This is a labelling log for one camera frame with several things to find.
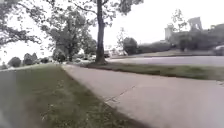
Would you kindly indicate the round dark tree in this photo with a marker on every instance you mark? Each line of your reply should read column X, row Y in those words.
column 130, row 45

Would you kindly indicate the tall tree with bare trunk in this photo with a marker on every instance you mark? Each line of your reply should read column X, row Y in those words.
column 100, row 36

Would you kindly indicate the long dark hedge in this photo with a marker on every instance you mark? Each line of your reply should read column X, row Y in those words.
column 155, row 46

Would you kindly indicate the grass verge strip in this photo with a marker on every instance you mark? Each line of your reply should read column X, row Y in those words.
column 160, row 69

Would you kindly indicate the leafy spreading tree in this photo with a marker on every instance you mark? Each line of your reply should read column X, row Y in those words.
column 68, row 35

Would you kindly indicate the grey concrete path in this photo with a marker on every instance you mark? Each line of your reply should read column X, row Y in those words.
column 160, row 96

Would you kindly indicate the dark grass lawn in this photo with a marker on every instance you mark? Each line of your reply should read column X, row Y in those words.
column 170, row 53

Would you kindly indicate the grey asphalt road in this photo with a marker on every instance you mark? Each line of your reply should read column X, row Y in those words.
column 180, row 60

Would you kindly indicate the wide grass field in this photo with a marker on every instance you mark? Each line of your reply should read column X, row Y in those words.
column 50, row 96

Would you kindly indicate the row of distant trees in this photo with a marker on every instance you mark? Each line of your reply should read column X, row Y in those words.
column 27, row 59

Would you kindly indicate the pale building with towers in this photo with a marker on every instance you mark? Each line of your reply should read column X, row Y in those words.
column 195, row 24

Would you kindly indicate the overhanging dark tree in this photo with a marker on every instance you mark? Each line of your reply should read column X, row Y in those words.
column 10, row 31

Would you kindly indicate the vehicle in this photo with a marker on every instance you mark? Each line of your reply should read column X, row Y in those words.
column 219, row 50

